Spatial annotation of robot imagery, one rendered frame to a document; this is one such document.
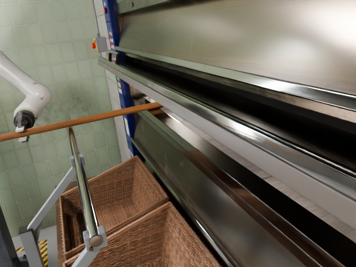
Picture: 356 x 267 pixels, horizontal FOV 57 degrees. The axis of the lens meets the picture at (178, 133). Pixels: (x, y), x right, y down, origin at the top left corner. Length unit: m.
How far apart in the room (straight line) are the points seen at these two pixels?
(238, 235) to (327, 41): 0.59
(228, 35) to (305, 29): 0.23
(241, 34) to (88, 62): 2.13
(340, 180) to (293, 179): 0.06
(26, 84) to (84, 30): 1.01
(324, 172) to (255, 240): 0.56
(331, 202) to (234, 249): 0.64
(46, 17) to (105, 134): 1.01
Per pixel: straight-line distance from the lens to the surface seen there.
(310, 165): 0.35
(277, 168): 0.39
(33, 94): 1.82
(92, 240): 0.74
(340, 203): 0.34
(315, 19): 0.54
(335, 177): 0.33
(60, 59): 2.72
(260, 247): 0.87
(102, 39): 2.39
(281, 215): 0.72
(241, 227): 0.93
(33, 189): 3.00
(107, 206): 2.01
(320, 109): 0.54
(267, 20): 0.64
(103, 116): 1.53
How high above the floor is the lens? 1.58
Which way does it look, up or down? 19 degrees down
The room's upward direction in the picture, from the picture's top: 7 degrees counter-clockwise
